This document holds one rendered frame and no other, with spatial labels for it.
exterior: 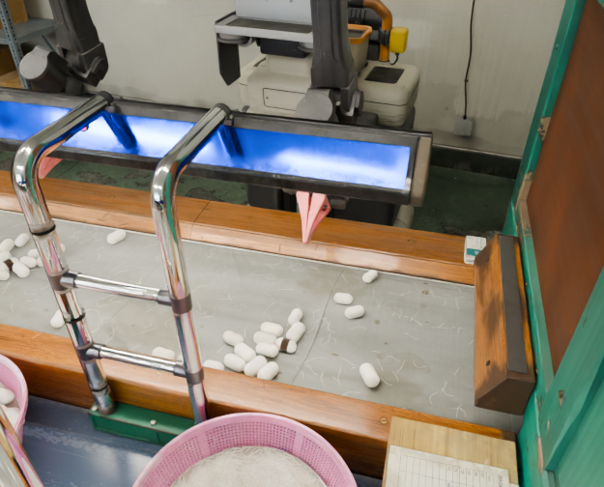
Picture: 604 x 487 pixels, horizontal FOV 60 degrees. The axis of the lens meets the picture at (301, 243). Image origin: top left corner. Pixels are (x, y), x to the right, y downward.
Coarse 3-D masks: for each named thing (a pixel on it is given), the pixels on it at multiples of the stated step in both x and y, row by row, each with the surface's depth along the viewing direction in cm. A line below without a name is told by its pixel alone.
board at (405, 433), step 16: (400, 432) 65; (416, 432) 65; (432, 432) 65; (448, 432) 65; (464, 432) 65; (416, 448) 63; (432, 448) 63; (448, 448) 63; (464, 448) 63; (480, 448) 63; (496, 448) 63; (512, 448) 63; (496, 464) 61; (512, 464) 61; (384, 480) 60; (512, 480) 60
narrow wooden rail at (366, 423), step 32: (0, 352) 77; (32, 352) 77; (64, 352) 77; (32, 384) 79; (64, 384) 77; (128, 384) 73; (160, 384) 72; (224, 384) 72; (256, 384) 72; (192, 416) 73; (288, 416) 68; (320, 416) 68; (352, 416) 68; (384, 416) 68; (416, 416) 68; (352, 448) 68; (384, 448) 66
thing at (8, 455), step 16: (0, 416) 31; (0, 432) 32; (0, 448) 32; (16, 448) 33; (0, 464) 33; (16, 464) 34; (32, 464) 35; (0, 480) 34; (16, 480) 34; (32, 480) 35
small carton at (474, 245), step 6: (468, 240) 95; (474, 240) 95; (480, 240) 95; (468, 246) 94; (474, 246) 94; (480, 246) 94; (468, 252) 92; (474, 252) 92; (468, 258) 92; (474, 258) 92
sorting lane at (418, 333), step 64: (128, 256) 99; (192, 256) 99; (256, 256) 99; (0, 320) 85; (128, 320) 85; (256, 320) 85; (320, 320) 85; (384, 320) 85; (448, 320) 85; (320, 384) 75; (384, 384) 75; (448, 384) 75
